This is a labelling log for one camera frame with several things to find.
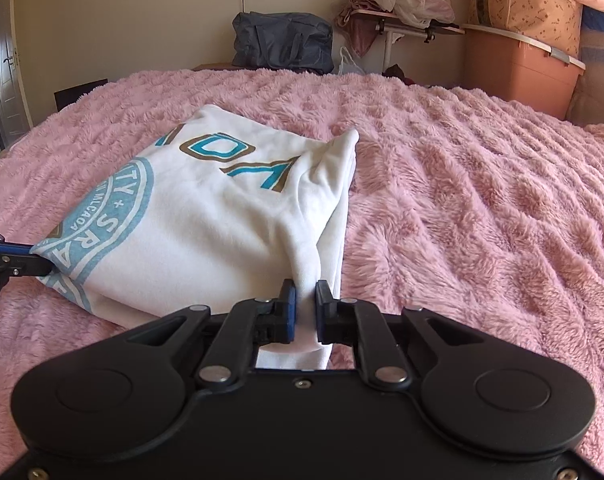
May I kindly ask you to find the orange storage box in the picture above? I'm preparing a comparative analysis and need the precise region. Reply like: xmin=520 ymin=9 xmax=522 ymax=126
xmin=460 ymin=22 xmax=586 ymax=122

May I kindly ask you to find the blue striped fabric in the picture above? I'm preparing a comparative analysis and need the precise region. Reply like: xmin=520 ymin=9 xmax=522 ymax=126
xmin=566 ymin=4 xmax=604 ymax=128

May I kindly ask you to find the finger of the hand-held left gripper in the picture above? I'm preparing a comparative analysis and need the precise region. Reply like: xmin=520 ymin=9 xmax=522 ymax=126
xmin=0 ymin=254 xmax=51 ymax=309
xmin=0 ymin=219 xmax=34 ymax=256

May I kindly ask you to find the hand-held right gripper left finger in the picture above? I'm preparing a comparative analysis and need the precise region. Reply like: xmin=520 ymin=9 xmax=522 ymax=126
xmin=126 ymin=280 xmax=299 ymax=389

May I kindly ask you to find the dark red cloth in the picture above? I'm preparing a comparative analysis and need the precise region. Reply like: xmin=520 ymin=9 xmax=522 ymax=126
xmin=384 ymin=63 xmax=419 ymax=86

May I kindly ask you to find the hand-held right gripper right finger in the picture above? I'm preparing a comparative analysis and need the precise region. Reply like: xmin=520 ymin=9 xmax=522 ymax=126
xmin=315 ymin=280 xmax=483 ymax=392

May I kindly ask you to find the white printed sweatshirt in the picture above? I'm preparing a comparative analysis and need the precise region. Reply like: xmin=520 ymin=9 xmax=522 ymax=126
xmin=29 ymin=104 xmax=361 ymax=372

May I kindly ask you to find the white room door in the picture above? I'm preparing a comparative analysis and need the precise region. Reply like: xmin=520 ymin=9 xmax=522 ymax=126
xmin=0 ymin=0 xmax=34 ymax=148

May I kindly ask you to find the patterned beige storage bag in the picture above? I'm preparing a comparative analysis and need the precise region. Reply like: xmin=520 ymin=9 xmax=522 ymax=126
xmin=469 ymin=0 xmax=582 ymax=57

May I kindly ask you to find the white plastic bag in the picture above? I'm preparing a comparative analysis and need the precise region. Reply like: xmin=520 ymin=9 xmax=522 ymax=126
xmin=338 ymin=46 xmax=369 ymax=76

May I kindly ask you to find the dark blue duffel bag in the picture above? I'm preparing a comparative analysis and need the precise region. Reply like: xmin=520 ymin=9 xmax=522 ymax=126
xmin=231 ymin=11 xmax=335 ymax=75

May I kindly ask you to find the pink hanging cloth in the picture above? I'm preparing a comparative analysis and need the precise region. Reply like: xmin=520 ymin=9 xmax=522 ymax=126
xmin=336 ymin=9 xmax=379 ymax=57

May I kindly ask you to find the pink fluffy blanket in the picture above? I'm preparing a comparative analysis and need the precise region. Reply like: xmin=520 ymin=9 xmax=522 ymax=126
xmin=0 ymin=67 xmax=604 ymax=476

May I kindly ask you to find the white folding table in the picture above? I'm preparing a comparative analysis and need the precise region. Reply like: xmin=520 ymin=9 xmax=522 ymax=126
xmin=349 ymin=7 xmax=466 ymax=75

